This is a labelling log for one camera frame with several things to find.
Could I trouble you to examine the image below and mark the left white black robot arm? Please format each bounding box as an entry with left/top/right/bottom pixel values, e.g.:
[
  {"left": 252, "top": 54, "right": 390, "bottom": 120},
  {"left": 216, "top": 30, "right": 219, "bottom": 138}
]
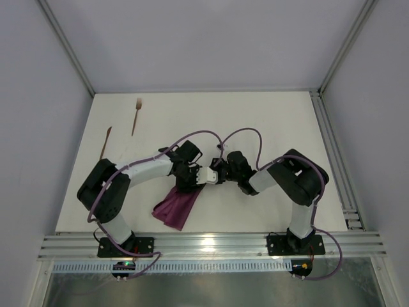
[{"left": 77, "top": 141, "right": 204, "bottom": 253}]

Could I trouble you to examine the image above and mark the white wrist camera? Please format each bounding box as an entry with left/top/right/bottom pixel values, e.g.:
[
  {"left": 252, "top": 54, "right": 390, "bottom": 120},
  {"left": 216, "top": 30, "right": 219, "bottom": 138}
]
[
  {"left": 196, "top": 167, "right": 219, "bottom": 185},
  {"left": 217, "top": 143, "right": 228, "bottom": 159}
]

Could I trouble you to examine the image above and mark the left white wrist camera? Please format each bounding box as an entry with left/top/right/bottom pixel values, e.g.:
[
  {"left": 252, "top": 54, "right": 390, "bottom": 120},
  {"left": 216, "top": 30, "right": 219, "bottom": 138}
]
[{"left": 196, "top": 167, "right": 219, "bottom": 185}]

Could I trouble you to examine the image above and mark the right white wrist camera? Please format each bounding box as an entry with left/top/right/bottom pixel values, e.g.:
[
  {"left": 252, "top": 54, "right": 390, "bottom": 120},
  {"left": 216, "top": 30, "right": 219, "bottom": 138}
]
[{"left": 217, "top": 143, "right": 228, "bottom": 159}]

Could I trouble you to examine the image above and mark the left corner aluminium post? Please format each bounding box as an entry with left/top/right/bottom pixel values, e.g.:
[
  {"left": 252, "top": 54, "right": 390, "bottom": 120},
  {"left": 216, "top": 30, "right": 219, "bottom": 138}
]
[{"left": 35, "top": 0, "right": 96, "bottom": 98}]

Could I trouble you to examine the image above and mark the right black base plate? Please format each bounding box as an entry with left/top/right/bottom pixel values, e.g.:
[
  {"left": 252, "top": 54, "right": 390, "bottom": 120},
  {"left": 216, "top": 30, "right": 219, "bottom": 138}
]
[{"left": 266, "top": 232, "right": 326, "bottom": 256}]

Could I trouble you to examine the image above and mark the front aluminium rail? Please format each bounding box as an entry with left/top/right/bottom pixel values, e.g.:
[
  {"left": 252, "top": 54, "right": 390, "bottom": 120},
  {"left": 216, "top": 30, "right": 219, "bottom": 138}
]
[{"left": 38, "top": 231, "right": 387, "bottom": 260}]

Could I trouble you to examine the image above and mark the aluminium rail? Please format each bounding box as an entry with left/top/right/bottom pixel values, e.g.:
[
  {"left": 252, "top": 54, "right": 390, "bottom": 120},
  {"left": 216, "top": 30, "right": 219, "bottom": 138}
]
[
  {"left": 38, "top": 231, "right": 387, "bottom": 260},
  {"left": 310, "top": 90, "right": 366, "bottom": 232}
]

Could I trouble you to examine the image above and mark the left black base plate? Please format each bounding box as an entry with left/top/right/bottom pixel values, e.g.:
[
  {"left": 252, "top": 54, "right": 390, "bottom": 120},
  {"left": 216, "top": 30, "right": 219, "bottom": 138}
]
[{"left": 97, "top": 237, "right": 155, "bottom": 258}]

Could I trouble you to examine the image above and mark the right corner aluminium post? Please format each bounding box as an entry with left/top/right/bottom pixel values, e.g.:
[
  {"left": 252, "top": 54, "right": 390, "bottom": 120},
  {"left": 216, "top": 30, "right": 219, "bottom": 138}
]
[{"left": 318, "top": 0, "right": 378, "bottom": 96}]

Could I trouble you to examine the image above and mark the grey slotted cable duct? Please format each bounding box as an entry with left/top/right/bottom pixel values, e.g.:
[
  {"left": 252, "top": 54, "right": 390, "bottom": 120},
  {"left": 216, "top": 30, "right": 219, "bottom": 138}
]
[{"left": 51, "top": 258, "right": 292, "bottom": 274}]

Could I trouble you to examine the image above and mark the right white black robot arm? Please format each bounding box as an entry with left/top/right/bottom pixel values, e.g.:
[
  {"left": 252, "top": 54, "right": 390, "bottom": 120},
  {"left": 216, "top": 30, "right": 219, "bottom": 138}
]
[{"left": 210, "top": 149, "right": 329, "bottom": 256}]

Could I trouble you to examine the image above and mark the corner aluminium post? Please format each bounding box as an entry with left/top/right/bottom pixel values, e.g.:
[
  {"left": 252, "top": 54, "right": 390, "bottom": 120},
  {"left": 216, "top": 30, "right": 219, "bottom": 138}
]
[
  {"left": 318, "top": 0, "right": 378, "bottom": 96},
  {"left": 35, "top": 0, "right": 96, "bottom": 98}
]

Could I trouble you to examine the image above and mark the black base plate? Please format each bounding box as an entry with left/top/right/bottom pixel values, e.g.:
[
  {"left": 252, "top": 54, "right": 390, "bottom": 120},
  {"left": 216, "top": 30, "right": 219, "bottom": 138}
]
[
  {"left": 97, "top": 237, "right": 155, "bottom": 258},
  {"left": 266, "top": 232, "right": 326, "bottom": 256}
]

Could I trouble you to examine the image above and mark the right side aluminium rail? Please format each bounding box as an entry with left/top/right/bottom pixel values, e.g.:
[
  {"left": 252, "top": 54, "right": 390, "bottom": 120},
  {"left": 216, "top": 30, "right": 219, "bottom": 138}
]
[{"left": 310, "top": 90, "right": 366, "bottom": 232}]

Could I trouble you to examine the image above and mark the purple satin napkin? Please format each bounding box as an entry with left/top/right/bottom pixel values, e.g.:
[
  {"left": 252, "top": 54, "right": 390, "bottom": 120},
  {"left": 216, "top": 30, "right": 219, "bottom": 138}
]
[{"left": 151, "top": 186, "right": 203, "bottom": 231}]

